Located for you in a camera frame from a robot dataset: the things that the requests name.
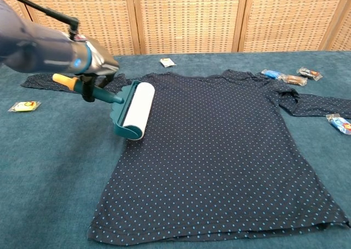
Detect teal velvet table cloth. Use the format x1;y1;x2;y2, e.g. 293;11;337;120
0;50;351;249

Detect dark snack packet orange print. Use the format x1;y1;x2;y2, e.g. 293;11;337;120
297;66;324;82

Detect navy polka dot shirt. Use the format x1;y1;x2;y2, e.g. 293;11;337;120
20;69;351;246

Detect white snack packet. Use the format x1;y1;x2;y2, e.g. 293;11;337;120
160;58;177;69

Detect brown snack packet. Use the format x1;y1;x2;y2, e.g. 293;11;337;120
278;73;308;87

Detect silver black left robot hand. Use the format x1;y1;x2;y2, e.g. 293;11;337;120
78;38;121;103

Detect yellow snack packet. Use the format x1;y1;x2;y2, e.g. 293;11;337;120
7;100;42;113

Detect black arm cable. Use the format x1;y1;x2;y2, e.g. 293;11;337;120
0;0;81;40

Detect teal lint roller yellow tip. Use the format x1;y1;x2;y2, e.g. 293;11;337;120
52;73;156;142

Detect light blue snack packet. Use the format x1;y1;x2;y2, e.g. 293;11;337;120
325;113;351;135

